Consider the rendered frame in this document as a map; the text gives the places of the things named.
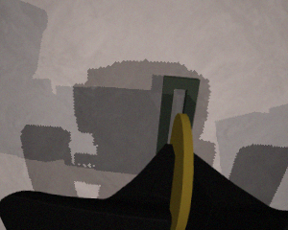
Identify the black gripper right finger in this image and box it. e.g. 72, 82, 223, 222
185, 153, 288, 230

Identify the gold coin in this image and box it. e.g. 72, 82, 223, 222
170, 112, 194, 230

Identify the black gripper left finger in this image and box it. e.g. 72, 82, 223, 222
0, 145, 176, 230

